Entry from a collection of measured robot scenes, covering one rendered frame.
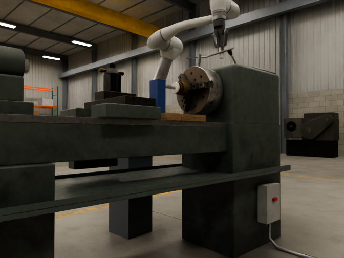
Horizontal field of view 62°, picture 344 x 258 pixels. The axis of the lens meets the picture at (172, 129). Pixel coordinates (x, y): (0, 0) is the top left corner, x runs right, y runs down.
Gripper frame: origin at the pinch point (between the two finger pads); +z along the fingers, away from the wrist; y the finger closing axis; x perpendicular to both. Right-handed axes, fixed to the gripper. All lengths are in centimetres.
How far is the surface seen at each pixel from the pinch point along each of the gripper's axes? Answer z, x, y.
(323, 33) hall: -280, 1015, -265
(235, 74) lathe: 14.5, 6.3, 5.3
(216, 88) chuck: 22.7, -5.1, -1.3
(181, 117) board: 41, -39, -1
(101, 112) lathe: 38, -87, -1
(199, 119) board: 42.1, -24.3, -0.3
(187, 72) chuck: 9.7, -9.9, -21.1
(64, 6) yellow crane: -479, 351, -1016
